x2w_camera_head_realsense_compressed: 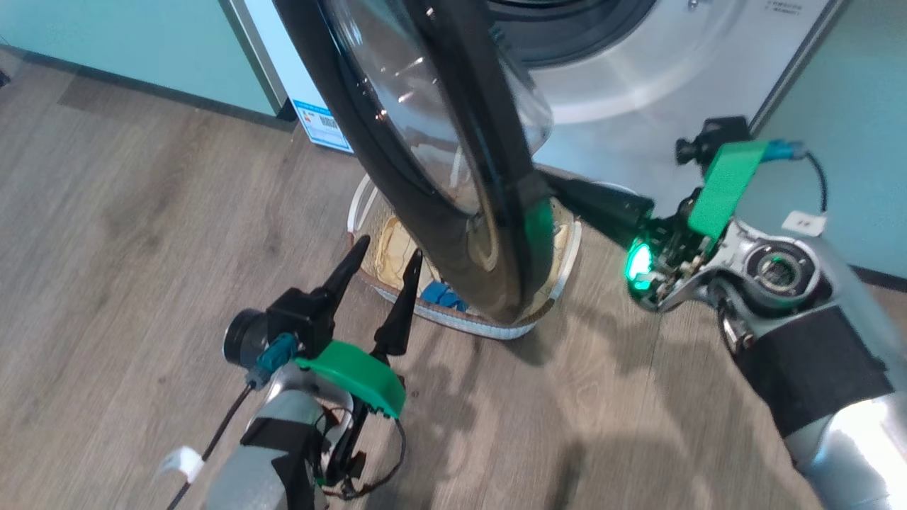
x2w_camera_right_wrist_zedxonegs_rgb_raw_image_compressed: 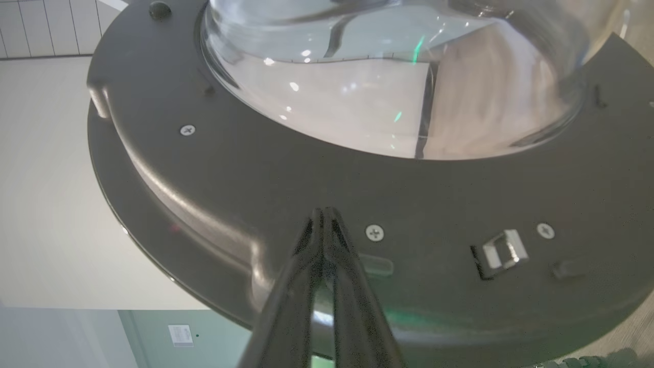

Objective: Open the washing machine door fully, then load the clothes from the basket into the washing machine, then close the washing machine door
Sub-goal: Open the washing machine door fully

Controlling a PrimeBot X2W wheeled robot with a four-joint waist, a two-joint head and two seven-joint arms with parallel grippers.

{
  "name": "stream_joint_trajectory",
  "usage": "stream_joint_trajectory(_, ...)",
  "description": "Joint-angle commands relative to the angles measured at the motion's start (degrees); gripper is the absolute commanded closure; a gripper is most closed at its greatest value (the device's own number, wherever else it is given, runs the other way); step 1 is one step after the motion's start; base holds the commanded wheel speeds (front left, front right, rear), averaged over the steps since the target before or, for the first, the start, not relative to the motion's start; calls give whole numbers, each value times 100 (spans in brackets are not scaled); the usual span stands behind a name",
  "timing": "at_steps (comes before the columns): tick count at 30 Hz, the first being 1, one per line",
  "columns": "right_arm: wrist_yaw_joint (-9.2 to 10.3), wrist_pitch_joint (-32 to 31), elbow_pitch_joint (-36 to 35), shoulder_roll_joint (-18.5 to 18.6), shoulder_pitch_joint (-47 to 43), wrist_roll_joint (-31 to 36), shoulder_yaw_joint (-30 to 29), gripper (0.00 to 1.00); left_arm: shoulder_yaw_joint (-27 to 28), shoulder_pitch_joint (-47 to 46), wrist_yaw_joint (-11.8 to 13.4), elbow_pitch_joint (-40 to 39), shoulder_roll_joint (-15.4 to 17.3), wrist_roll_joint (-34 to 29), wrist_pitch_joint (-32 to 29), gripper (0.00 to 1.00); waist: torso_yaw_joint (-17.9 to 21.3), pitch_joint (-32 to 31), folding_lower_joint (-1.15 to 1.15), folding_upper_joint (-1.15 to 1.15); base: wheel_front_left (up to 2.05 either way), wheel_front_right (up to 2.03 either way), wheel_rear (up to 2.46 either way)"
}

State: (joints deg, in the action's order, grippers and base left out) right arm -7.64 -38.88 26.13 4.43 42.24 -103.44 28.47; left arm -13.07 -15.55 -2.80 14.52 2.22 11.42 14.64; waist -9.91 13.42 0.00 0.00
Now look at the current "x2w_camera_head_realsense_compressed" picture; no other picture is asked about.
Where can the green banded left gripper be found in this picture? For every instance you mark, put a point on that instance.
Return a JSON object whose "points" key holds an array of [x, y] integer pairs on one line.
{"points": [[354, 375]]}

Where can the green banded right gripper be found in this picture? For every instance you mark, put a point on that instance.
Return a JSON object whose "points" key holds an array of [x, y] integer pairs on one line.
{"points": [[726, 184]]}

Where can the cream garment with blue cuffs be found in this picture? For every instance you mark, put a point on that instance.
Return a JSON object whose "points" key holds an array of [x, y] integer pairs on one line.
{"points": [[443, 296]]}

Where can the black round glass washer door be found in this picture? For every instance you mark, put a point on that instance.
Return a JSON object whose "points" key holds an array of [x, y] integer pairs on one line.
{"points": [[496, 142]]}

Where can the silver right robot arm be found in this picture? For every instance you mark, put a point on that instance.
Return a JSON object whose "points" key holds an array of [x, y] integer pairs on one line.
{"points": [[815, 368]]}

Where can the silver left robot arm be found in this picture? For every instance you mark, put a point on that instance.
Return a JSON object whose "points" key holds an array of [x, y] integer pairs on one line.
{"points": [[283, 407]]}

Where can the white perforated laundry basket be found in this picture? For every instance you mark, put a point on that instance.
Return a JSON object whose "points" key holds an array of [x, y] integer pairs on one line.
{"points": [[460, 324]]}

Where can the white front-load washing machine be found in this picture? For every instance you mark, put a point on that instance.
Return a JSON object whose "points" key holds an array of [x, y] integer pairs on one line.
{"points": [[638, 92]]}

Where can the blue white energy label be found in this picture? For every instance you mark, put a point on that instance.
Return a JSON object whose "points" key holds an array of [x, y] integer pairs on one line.
{"points": [[322, 126]]}

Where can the mint green cabinet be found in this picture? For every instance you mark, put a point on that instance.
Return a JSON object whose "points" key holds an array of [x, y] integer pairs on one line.
{"points": [[864, 85]]}

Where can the mint cabinet with dark groove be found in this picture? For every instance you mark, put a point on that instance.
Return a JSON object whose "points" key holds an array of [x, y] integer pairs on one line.
{"points": [[142, 42]]}

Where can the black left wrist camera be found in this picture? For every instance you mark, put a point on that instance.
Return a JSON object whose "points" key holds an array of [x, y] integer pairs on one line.
{"points": [[301, 319]]}

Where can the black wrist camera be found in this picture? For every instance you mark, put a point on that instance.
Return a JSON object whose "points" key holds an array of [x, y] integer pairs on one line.
{"points": [[723, 131], [301, 319]]}

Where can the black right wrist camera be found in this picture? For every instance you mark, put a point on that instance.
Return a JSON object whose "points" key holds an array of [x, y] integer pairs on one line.
{"points": [[723, 131]]}

